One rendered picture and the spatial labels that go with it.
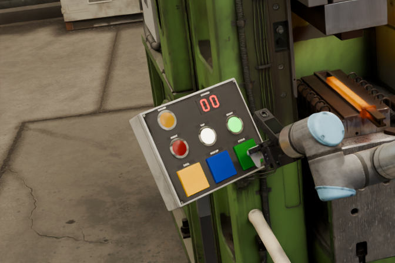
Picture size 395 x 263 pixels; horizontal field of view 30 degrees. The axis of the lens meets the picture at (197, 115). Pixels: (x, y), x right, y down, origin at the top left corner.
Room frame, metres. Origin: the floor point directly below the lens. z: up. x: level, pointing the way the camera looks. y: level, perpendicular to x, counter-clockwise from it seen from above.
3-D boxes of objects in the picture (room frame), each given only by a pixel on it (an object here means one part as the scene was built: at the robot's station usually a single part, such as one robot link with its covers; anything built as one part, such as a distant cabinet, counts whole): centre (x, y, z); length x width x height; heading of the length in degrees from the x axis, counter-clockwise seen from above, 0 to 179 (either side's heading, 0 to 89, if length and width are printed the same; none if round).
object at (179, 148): (1.86, 0.06, 1.09); 0.05 x 0.03 x 0.04; 99
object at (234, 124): (1.97, -0.10, 1.09); 0.05 x 0.03 x 0.04; 99
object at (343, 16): (2.36, -0.48, 1.32); 0.42 x 0.20 x 0.10; 9
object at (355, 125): (2.36, -0.48, 0.96); 0.42 x 0.20 x 0.09; 9
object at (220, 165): (1.88, -0.05, 1.01); 0.07 x 0.05 x 0.07; 124
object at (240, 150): (1.93, -0.13, 1.01); 0.07 x 0.05 x 0.07; 124
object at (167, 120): (1.89, 0.09, 1.16); 0.05 x 0.03 x 0.04; 99
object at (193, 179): (1.82, 0.04, 1.01); 0.07 x 0.05 x 0.07; 124
